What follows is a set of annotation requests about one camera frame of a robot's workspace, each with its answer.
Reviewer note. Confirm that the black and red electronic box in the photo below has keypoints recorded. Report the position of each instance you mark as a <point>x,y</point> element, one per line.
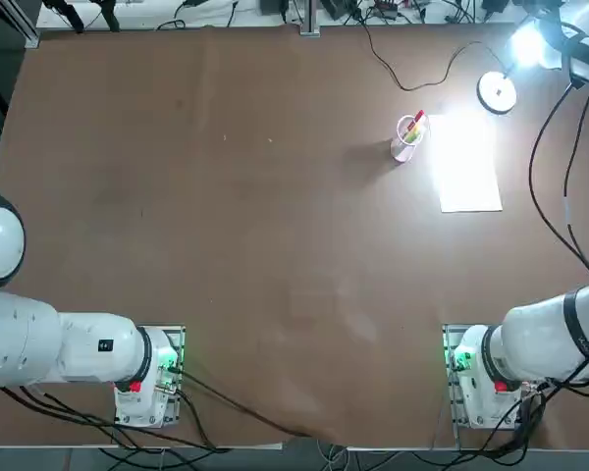
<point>385,7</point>

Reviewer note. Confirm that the green highlighter pen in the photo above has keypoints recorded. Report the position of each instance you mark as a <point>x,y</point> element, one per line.
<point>413,133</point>

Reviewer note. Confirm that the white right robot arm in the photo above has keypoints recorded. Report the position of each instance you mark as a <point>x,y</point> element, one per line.
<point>545,333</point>

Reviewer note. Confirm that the white desk lamp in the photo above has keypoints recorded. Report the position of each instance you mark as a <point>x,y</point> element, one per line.
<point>496,93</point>

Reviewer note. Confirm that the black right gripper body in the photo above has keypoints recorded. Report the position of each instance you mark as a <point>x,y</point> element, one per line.
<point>569,44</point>

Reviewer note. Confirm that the red capped marker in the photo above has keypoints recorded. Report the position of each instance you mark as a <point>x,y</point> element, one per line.
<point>419,116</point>

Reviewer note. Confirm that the clear plastic pen cup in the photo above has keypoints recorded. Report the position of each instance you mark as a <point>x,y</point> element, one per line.
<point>401,152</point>

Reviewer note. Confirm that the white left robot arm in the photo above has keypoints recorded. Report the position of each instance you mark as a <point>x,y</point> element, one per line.
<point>78,343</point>

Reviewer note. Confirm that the black tripod leg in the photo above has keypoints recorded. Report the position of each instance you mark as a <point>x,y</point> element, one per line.
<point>109,15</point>
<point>71,17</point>

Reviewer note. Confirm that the aluminium profile post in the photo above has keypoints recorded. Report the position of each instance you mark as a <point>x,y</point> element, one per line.
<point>310,19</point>

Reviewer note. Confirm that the white paper sheet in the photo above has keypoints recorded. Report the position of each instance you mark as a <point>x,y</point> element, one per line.
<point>466,186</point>

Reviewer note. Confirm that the aluminium corner post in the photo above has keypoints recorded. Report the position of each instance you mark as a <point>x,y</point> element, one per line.
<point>22,27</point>

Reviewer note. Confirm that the black power adapter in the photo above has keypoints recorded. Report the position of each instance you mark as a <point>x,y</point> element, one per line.
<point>497,6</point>

